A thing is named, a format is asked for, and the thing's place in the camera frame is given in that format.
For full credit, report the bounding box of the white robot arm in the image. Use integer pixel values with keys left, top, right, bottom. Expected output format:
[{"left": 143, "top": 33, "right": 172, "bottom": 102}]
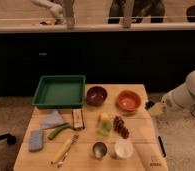
[{"left": 148, "top": 70, "right": 195, "bottom": 117}]

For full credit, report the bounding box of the orange bowl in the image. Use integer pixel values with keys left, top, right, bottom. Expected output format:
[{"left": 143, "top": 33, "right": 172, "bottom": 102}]
[{"left": 116, "top": 90, "right": 141, "bottom": 112}]

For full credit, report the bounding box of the dark red grape bunch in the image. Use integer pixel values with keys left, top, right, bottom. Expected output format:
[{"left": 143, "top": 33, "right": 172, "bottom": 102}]
[{"left": 113, "top": 116, "right": 129, "bottom": 139}]

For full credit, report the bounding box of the white cup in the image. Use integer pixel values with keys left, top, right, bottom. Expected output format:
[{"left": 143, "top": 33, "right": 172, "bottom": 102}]
[{"left": 112, "top": 139, "right": 134, "bottom": 160}]

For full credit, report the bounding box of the yellow green toy fruit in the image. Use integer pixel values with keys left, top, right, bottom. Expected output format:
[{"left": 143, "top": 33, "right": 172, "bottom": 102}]
[{"left": 98, "top": 113, "right": 112, "bottom": 136}]

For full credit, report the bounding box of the dark maroon bowl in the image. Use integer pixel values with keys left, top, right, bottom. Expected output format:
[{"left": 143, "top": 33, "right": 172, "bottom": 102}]
[{"left": 86, "top": 86, "right": 108, "bottom": 107}]

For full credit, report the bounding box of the small metal cup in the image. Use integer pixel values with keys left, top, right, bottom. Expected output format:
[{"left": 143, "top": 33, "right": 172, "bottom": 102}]
[{"left": 92, "top": 142, "right": 107, "bottom": 159}]

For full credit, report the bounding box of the wooden block with stripe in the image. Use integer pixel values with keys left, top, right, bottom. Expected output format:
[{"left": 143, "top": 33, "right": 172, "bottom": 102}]
[{"left": 72, "top": 109, "right": 85, "bottom": 130}]

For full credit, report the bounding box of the green vegetable toy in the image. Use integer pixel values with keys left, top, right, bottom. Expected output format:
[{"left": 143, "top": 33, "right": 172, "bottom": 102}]
[{"left": 48, "top": 123, "right": 72, "bottom": 140}]

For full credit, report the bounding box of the light blue cloth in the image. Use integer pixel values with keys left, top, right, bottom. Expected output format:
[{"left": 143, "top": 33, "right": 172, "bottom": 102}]
[{"left": 40, "top": 110, "right": 65, "bottom": 129}]

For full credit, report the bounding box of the green plastic tray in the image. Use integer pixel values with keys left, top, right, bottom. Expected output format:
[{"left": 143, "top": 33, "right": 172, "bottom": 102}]
[{"left": 32, "top": 75, "right": 85, "bottom": 109}]

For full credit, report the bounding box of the blue sponge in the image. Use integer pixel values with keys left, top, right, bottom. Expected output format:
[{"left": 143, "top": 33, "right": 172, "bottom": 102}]
[{"left": 28, "top": 129, "right": 43, "bottom": 152}]

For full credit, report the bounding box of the black chair base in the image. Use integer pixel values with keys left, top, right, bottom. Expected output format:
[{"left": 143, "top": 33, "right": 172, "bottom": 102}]
[{"left": 0, "top": 134, "right": 16, "bottom": 145}]

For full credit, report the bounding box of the yellow handled utensil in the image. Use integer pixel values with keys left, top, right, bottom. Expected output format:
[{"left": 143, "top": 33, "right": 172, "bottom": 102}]
[{"left": 51, "top": 139, "right": 72, "bottom": 164}]

